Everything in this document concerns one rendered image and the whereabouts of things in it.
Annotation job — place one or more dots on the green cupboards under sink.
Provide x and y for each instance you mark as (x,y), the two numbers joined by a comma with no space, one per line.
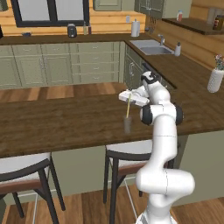
(132,68)

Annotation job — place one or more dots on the white paper towel roll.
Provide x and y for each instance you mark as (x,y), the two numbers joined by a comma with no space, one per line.
(135,28)

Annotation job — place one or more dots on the small dark bottle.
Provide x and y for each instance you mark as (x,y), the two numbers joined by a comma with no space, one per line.
(89,30)

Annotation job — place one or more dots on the dark jar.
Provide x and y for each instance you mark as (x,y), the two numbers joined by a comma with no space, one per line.
(217,22)

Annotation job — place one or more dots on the white soap dispenser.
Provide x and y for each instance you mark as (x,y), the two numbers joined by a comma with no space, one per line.
(177,50)

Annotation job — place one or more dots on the green base cupboard run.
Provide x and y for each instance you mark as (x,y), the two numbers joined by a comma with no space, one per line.
(58,64)

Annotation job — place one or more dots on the pale green bottle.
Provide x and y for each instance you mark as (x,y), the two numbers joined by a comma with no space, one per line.
(85,29)

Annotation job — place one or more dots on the white wall socket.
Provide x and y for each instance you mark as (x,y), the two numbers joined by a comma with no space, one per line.
(128,19)

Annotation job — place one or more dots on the bar stool with white seat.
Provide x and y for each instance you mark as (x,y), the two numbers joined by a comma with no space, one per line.
(23,166)
(128,150)

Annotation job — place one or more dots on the steel tap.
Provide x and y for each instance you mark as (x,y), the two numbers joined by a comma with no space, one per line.
(161,39)

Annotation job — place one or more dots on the dark wooden wall shelf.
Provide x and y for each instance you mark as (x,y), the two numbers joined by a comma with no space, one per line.
(192,25)

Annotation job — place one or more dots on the white vase with flowers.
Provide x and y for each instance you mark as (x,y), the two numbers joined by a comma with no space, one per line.
(215,80)

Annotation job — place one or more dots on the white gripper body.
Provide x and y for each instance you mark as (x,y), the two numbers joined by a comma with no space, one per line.
(137,99)

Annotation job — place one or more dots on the yellow straw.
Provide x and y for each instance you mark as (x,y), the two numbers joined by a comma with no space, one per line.
(128,108)

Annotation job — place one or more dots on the hanging kitchen tools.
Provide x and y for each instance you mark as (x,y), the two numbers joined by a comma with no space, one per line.
(149,26)

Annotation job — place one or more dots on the glass cup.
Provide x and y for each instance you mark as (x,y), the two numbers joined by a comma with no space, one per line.
(127,125)

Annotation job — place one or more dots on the green corner wall cupboard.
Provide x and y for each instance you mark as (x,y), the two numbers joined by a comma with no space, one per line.
(150,8)

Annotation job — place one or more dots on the steel sink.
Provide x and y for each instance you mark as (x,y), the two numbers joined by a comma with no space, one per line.
(151,47)

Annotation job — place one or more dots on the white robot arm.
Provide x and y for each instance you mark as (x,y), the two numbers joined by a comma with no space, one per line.
(162,137)

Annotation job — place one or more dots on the small dark dish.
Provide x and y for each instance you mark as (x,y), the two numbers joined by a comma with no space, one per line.
(26,34)

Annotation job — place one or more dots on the black framed window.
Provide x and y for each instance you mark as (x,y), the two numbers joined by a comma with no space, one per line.
(52,13)

